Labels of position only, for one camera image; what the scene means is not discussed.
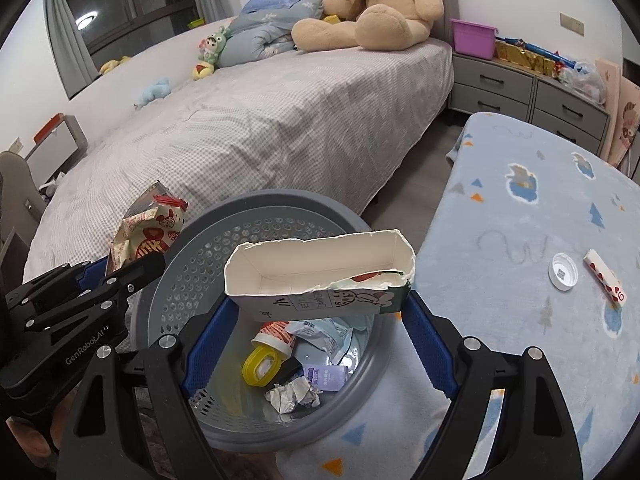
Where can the clear plastic bag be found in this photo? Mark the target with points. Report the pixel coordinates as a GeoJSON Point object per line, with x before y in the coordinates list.
{"type": "Point", "coordinates": [585, 82]}

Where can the pink cartoon board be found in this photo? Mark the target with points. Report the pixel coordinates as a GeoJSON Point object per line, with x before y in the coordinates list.
{"type": "Point", "coordinates": [622, 120]}

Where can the small black item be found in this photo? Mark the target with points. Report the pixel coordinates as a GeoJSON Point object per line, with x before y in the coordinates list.
{"type": "Point", "coordinates": [290, 372]}

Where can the small yellow toy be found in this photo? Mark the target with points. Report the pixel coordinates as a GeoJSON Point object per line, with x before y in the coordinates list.
{"type": "Point", "coordinates": [332, 19]}

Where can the yellow plush toy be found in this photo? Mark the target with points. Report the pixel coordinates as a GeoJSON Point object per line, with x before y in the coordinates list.
{"type": "Point", "coordinates": [112, 65]}

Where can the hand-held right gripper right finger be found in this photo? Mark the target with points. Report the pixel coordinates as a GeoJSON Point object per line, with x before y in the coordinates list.
{"type": "Point", "coordinates": [425, 355]}

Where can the red white carton scrap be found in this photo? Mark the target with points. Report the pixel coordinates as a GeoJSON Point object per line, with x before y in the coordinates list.
{"type": "Point", "coordinates": [602, 275]}

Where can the person's left hand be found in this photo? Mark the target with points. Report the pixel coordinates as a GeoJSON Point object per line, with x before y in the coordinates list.
{"type": "Point", "coordinates": [30, 442]}

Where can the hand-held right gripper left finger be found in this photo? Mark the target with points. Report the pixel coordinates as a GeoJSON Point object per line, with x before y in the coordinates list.
{"type": "Point", "coordinates": [200, 360]}

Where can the red white snack packet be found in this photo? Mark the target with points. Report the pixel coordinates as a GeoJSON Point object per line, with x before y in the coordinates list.
{"type": "Point", "coordinates": [150, 240]}

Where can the purple plastic box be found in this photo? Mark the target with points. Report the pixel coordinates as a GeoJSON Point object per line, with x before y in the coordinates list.
{"type": "Point", "coordinates": [472, 40]}

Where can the beige wall outlet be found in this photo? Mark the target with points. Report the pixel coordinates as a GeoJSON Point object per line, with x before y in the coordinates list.
{"type": "Point", "coordinates": [571, 24]}

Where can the light blue plush toy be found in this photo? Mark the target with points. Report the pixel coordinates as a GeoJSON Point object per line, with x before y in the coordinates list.
{"type": "Point", "coordinates": [155, 91]}

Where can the grey checkered bed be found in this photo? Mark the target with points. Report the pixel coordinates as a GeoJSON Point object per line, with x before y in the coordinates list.
{"type": "Point", "coordinates": [250, 125]}

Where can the green hooded plush doll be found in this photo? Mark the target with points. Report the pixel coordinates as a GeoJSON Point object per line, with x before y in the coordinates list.
{"type": "Point", "coordinates": [215, 45]}

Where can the small purple white carton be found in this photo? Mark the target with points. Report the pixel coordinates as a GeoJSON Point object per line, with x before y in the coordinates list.
{"type": "Point", "coordinates": [325, 377]}

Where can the torn white paper carton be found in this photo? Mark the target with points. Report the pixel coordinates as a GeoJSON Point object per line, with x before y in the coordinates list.
{"type": "Point", "coordinates": [310, 265]}

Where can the white paper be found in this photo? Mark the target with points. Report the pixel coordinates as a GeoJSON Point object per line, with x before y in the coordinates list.
{"type": "Point", "coordinates": [292, 395]}

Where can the small yellow green box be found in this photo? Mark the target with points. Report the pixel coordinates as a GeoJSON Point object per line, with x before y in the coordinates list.
{"type": "Point", "coordinates": [196, 23]}

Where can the grey perforated plastic basket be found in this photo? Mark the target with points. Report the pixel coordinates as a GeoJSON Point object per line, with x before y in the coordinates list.
{"type": "Point", "coordinates": [200, 270]}

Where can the large beige teddy bear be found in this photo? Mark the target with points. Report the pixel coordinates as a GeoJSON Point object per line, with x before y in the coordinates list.
{"type": "Point", "coordinates": [390, 5]}

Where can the light blue plastic packet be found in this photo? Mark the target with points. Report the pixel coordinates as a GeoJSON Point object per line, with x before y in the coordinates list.
{"type": "Point", "coordinates": [330, 337]}

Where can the grey drawer cabinet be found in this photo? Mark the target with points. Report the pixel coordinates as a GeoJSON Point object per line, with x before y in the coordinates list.
{"type": "Point", "coordinates": [570, 115]}
{"type": "Point", "coordinates": [492, 87]}

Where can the grey white side cabinet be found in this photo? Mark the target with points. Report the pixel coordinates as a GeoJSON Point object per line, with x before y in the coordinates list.
{"type": "Point", "coordinates": [55, 147]}

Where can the grey chair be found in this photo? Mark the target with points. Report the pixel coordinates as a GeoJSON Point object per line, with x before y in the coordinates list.
{"type": "Point", "coordinates": [17, 185]}

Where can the white bottle cap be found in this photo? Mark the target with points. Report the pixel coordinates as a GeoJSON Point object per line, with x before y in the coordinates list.
{"type": "Point", "coordinates": [563, 272]}

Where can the folded light blue quilt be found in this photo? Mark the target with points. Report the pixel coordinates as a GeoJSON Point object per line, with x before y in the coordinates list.
{"type": "Point", "coordinates": [260, 35]}

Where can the light blue printed blanket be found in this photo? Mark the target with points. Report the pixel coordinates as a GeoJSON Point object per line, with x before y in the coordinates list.
{"type": "Point", "coordinates": [525, 220]}

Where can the yellow plastic lid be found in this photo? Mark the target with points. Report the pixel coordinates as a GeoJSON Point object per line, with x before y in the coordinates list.
{"type": "Point", "coordinates": [248, 366]}

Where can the yellow plush with red heart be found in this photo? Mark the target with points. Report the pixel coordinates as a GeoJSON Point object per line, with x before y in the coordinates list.
{"type": "Point", "coordinates": [202, 71]}

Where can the red patterned paper cup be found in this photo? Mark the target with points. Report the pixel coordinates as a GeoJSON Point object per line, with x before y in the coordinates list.
{"type": "Point", "coordinates": [275, 335]}

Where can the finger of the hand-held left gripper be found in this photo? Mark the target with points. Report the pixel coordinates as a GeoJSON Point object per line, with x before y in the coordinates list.
{"type": "Point", "coordinates": [125, 276]}
{"type": "Point", "coordinates": [60, 277]}

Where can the gold gift box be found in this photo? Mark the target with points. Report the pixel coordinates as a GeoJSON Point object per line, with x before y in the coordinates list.
{"type": "Point", "coordinates": [522, 60]}

